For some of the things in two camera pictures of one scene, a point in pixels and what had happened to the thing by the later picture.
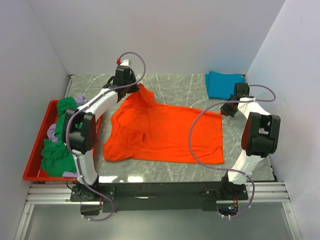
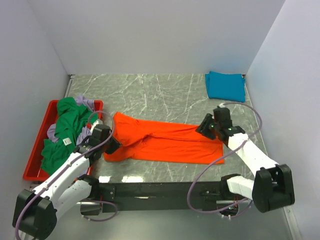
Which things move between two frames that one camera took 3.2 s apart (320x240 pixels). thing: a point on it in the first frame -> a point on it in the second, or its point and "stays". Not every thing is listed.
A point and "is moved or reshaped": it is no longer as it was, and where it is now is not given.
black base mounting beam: x=157 y=197 stays
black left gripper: x=136 y=87 -> x=115 y=145
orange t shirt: x=140 y=129 is moved or reshaped
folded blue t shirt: x=221 y=86 stays
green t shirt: x=57 y=157 stays
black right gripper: x=225 y=111 -> x=203 y=127
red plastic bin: x=33 y=172 stays
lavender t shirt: x=80 y=100 stays
